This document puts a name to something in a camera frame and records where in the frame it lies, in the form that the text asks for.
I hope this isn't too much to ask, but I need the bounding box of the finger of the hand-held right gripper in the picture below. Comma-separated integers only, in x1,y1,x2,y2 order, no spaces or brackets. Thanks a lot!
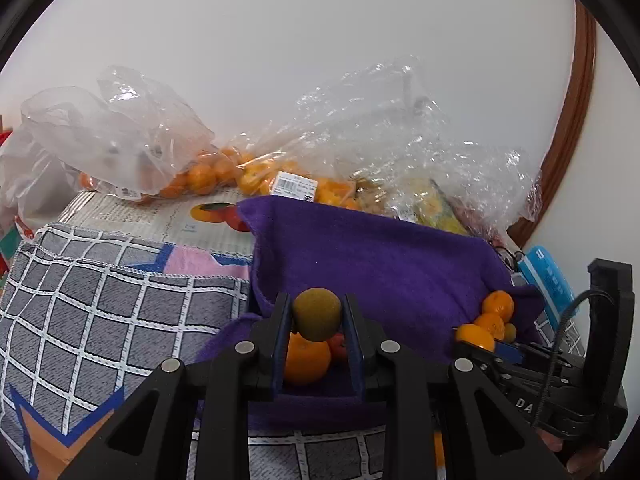
492,341,551,367
452,341,518,387

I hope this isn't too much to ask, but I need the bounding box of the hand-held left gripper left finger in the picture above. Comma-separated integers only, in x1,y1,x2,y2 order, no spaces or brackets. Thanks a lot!
57,291,293,480

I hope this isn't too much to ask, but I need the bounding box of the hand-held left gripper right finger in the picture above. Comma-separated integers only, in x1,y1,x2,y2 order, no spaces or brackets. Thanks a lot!
342,294,571,480

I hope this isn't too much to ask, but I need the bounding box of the round orange mandarin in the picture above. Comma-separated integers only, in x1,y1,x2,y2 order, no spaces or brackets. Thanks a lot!
454,323,496,353
472,312,507,342
283,331,333,387
481,290,515,322

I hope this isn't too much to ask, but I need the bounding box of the person's right hand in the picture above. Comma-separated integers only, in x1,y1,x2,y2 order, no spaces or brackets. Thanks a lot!
542,432,608,478

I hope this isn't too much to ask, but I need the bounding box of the small red tomato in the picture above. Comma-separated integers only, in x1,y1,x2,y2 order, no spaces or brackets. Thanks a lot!
327,332,349,363

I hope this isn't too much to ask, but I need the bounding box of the blue packet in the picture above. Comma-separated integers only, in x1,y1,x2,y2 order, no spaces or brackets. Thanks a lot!
517,246,586,358

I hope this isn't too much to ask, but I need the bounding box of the purple towel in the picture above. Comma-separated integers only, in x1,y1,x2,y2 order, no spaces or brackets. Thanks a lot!
192,196,546,431

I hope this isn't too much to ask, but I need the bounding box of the bagged yellow green fruit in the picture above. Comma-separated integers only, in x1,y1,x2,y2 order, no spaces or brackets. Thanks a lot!
400,177,472,237

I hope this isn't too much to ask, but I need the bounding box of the pile of bagged oranges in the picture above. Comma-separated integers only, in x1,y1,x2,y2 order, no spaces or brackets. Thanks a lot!
237,157,362,212
79,145,257,206

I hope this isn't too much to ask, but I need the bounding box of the white barcode label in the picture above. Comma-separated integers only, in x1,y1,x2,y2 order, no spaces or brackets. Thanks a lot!
272,171,319,203

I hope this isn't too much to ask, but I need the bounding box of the crinkled clear plastic bag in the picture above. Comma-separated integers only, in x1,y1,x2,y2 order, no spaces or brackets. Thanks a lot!
390,139,544,242

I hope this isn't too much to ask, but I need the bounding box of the printed fruit carton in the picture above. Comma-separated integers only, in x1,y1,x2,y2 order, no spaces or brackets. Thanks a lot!
57,189,257,262

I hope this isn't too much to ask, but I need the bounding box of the grey checked blanket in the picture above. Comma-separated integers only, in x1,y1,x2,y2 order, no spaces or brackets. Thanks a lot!
0,225,446,480

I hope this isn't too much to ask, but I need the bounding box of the large clear plastic bag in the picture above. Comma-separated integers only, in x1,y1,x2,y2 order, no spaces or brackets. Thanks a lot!
232,54,453,213

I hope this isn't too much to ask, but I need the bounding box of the red green printed bag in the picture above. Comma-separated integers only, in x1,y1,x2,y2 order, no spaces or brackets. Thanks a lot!
0,212,39,274

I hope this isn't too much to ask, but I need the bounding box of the white plastic bag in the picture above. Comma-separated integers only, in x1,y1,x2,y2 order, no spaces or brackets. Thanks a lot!
0,125,87,233

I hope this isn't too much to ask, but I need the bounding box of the black cable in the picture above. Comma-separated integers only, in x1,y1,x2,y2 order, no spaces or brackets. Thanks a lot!
532,290,617,431

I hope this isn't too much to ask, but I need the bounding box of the brown wooden frame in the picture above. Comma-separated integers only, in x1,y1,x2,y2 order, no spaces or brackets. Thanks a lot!
506,0,599,250

